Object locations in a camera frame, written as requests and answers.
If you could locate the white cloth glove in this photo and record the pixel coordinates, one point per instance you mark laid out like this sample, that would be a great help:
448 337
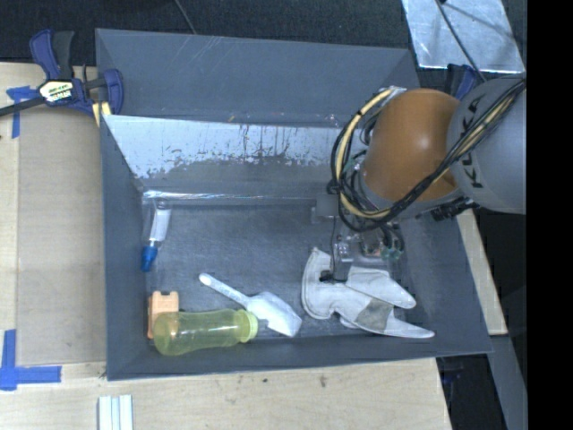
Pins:
331 298

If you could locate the white plastic scoop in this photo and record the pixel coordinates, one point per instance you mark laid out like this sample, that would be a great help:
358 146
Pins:
273 309

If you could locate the grey metal bin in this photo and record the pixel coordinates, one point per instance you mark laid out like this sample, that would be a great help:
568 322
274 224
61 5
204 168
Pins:
250 240

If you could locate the yellow clear plastic bottle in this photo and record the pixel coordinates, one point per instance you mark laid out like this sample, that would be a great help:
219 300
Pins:
201 332

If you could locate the orange flat block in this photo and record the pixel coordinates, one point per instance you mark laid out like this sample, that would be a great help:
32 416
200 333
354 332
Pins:
163 303

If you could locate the clear tube with blue cap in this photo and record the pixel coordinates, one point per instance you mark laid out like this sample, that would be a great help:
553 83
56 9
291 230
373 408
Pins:
157 231

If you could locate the black cylinder on white bracket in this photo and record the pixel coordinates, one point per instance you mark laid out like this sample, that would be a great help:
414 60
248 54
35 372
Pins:
447 211

